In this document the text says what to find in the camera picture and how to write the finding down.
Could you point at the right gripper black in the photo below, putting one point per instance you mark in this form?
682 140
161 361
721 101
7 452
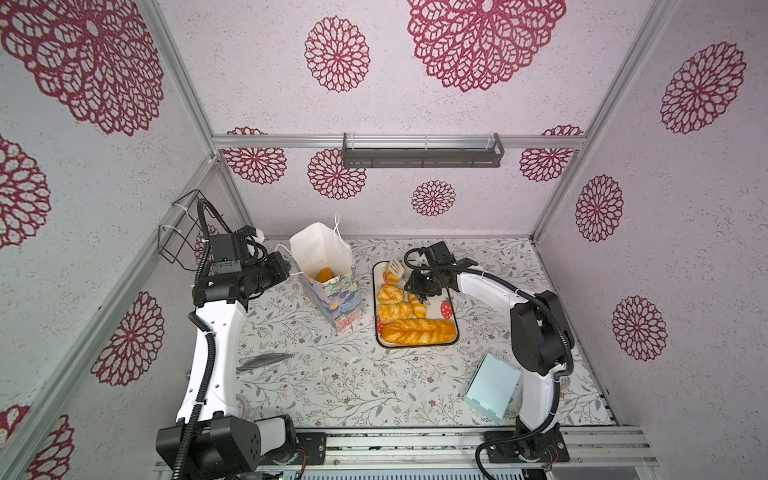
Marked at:
415 284

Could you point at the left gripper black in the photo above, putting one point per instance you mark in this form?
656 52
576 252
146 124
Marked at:
280 268

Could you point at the metal tongs with white tips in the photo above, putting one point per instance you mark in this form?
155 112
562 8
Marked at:
396 267

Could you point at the small bread roll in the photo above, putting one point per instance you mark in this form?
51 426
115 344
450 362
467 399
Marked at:
391 278

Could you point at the knotted bread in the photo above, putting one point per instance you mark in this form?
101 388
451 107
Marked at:
390 294

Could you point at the croissant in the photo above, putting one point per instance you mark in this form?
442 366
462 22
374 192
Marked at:
325 275

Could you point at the floral paper bag white interior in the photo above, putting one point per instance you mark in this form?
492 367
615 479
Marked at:
319 246

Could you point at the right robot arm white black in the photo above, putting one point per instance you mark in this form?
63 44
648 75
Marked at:
541 343

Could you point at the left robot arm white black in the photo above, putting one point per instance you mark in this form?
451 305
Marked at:
222 354

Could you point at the flaky pastry bread left front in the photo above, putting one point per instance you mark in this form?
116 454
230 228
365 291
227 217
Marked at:
388 313

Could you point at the long braided bread loaf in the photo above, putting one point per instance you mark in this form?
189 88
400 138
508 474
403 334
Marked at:
419 332

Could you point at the white tray with black rim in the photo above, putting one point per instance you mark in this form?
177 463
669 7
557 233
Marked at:
438 308

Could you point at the mint green box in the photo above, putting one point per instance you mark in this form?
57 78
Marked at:
492 388

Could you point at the tape roll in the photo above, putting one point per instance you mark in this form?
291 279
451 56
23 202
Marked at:
243 407

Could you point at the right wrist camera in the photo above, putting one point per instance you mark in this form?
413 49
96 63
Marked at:
438 254

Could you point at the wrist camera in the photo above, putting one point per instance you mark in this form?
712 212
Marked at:
234 252
438 254

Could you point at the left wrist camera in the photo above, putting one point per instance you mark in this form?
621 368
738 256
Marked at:
234 252

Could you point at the black wire wall rack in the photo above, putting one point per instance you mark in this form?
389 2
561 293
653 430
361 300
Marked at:
180 242

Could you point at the black wall shelf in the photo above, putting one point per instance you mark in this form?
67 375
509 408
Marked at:
489 155

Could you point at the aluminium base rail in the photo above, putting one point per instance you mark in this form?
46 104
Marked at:
448 453

